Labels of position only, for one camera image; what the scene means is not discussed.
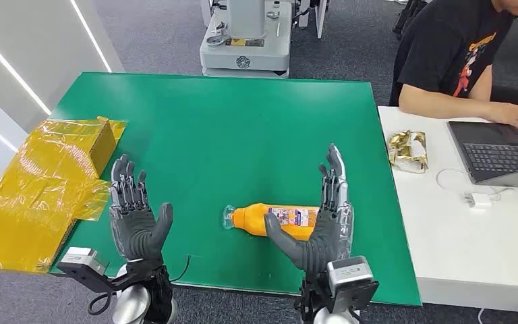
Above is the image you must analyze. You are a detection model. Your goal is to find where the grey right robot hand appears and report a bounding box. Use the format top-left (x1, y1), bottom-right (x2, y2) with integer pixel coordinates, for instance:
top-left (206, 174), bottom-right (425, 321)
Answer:
top-left (264, 143), bottom-right (355, 275)

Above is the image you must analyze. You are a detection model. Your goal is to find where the person's right hand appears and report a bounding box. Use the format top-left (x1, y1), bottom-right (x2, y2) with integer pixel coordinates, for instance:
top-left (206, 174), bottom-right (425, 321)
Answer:
top-left (486, 103), bottom-right (518, 133)

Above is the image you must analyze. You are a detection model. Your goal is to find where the orange plastic bottle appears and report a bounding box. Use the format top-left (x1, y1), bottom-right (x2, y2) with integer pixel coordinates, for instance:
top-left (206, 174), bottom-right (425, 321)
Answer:
top-left (221, 202), bottom-right (320, 242)

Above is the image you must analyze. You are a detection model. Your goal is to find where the crumpled gold foil wrapper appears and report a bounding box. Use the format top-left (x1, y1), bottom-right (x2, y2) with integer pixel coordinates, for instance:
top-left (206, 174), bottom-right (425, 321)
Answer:
top-left (387, 130), bottom-right (430, 175)

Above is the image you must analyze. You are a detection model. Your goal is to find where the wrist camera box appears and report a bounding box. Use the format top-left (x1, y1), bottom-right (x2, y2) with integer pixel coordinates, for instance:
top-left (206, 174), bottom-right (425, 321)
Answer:
top-left (57, 246), bottom-right (128, 294)
top-left (324, 255), bottom-right (380, 315)

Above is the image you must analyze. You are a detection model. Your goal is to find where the thin white adapter cable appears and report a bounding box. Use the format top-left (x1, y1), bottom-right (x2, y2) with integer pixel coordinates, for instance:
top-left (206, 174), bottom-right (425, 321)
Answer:
top-left (435, 167), bottom-right (515, 203)

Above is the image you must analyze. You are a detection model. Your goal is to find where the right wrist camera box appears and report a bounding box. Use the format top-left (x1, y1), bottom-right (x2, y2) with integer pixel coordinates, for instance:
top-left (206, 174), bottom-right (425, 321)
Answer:
top-left (324, 255), bottom-right (380, 315)

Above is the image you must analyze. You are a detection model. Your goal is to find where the grey laptop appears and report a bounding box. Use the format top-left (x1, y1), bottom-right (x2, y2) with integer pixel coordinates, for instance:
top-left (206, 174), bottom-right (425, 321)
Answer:
top-left (447, 120), bottom-right (518, 190)

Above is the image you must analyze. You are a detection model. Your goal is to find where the yellow taped cardboard box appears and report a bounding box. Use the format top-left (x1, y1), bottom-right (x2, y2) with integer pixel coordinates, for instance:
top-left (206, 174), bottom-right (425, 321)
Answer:
top-left (0, 115), bottom-right (128, 275)

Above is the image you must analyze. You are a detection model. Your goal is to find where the white furniture panel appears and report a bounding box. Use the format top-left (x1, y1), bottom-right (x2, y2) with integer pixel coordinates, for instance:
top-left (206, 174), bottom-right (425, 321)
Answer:
top-left (314, 0), bottom-right (330, 40)

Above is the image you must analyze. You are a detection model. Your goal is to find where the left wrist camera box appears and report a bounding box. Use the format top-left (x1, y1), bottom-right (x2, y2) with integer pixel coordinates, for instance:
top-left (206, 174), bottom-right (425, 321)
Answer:
top-left (57, 246), bottom-right (128, 294)

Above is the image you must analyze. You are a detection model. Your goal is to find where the white power adapter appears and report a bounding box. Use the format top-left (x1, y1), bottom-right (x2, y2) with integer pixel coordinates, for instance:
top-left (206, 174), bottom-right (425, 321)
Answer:
top-left (463, 192), bottom-right (494, 211)

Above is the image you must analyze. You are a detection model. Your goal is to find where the green table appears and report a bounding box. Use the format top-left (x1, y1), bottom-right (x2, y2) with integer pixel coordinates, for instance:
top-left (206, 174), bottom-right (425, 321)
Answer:
top-left (49, 71), bottom-right (422, 308)

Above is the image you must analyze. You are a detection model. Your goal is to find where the black chair base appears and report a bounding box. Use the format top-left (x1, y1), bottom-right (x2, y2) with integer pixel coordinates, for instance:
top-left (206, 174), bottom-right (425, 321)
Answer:
top-left (392, 0), bottom-right (428, 42)

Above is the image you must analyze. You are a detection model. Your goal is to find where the person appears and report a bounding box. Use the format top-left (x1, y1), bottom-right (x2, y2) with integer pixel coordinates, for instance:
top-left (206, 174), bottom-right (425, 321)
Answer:
top-left (388, 0), bottom-right (518, 133)

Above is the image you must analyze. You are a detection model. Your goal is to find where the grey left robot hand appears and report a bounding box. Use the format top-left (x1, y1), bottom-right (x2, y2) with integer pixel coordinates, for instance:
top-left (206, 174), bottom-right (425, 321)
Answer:
top-left (108, 154), bottom-right (175, 270)

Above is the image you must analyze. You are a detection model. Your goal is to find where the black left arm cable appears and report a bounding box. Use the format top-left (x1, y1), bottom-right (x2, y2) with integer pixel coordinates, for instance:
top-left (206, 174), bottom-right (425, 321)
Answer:
top-left (169, 255), bottom-right (192, 284)

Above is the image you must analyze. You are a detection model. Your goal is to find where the white desk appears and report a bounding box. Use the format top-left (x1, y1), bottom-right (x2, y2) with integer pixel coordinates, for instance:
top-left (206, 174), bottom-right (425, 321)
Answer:
top-left (377, 105), bottom-right (518, 315)

